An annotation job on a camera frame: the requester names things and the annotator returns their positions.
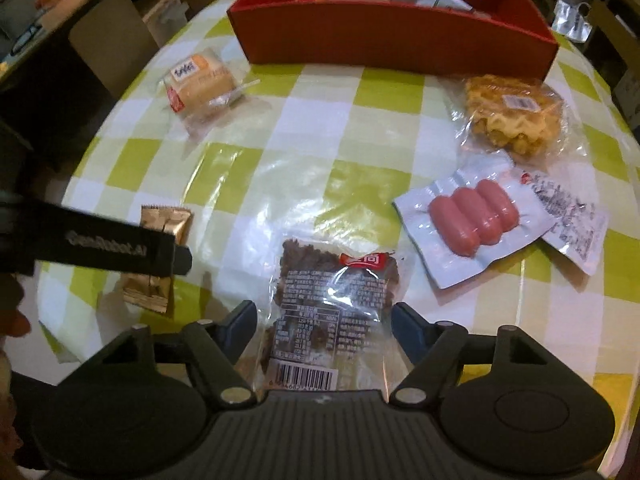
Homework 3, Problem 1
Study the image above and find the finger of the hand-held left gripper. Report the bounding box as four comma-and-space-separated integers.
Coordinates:
171, 243, 194, 277

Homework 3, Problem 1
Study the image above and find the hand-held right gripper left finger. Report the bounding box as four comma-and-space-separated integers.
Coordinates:
75, 300, 258, 406

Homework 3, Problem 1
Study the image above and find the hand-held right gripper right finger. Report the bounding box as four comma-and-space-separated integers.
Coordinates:
389, 301, 591, 406

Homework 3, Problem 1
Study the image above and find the gold candy wrapper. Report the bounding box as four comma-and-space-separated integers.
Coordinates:
122, 205, 194, 316

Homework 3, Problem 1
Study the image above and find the dark jerky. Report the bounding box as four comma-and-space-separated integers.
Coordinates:
260, 237, 407, 392

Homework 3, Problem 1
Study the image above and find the pink sausages vacuum packet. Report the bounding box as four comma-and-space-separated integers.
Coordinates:
392, 162, 551, 291

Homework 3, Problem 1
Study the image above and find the white packet with red label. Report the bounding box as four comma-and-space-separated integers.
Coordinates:
520, 170, 611, 277

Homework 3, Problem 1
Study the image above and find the waffle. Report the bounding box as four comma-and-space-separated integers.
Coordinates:
452, 74, 589, 167

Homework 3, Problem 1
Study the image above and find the red cardboard box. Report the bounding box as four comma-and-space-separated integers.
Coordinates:
227, 0, 559, 82

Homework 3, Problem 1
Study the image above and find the person's left hand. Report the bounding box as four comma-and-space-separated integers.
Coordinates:
0, 280, 32, 338

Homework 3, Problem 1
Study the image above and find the bread bun in clear packet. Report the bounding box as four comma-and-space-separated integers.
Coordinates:
160, 47, 262, 139

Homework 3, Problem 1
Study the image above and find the green white checked tablecloth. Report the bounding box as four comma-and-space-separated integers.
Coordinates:
35, 0, 640, 411

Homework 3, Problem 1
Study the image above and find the beige chair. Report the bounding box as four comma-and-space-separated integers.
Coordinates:
69, 0, 153, 102

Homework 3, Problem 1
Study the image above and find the open cardboard box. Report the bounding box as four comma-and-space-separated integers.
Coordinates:
137, 0, 189, 41

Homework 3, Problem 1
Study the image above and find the silver plastic bag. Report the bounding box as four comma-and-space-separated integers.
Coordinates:
554, 0, 595, 43

